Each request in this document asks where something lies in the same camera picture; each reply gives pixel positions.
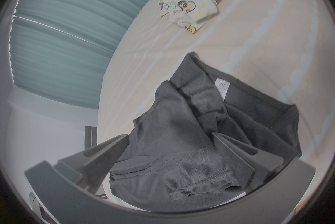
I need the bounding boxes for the black chest of drawers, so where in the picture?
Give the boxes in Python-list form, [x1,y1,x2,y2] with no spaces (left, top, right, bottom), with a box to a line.
[84,126,98,152]

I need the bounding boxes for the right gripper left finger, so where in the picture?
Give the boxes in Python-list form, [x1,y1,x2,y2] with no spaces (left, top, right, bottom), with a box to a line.
[56,134,130,193]

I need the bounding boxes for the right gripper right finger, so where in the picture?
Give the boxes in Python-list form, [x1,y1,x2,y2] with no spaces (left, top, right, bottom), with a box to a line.
[211,133,285,189]

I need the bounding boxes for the black T-shirt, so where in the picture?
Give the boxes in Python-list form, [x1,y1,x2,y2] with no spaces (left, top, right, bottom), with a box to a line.
[109,51,303,213]

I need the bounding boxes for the bed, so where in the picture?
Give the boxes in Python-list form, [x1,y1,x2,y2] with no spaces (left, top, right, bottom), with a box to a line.
[97,0,335,208]

